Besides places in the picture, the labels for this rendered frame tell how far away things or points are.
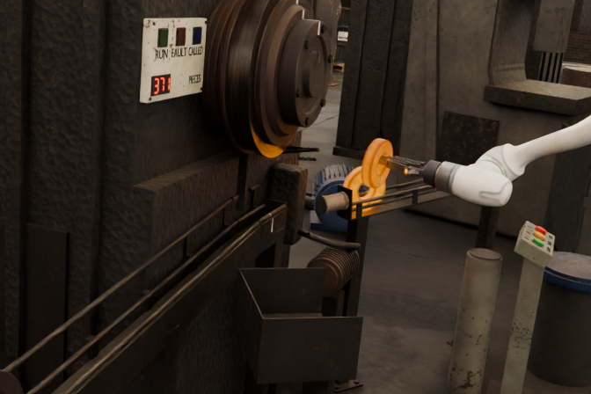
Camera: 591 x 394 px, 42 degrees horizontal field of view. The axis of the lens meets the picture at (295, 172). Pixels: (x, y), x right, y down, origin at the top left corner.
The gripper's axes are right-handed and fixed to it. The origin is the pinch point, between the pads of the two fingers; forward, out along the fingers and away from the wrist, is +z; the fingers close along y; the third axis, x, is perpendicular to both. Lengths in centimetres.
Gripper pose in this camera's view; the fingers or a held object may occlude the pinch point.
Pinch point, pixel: (378, 158)
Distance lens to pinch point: 239.5
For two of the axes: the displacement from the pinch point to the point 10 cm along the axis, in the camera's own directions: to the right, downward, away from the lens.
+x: 1.4, -9.6, -2.6
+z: -8.4, -2.5, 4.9
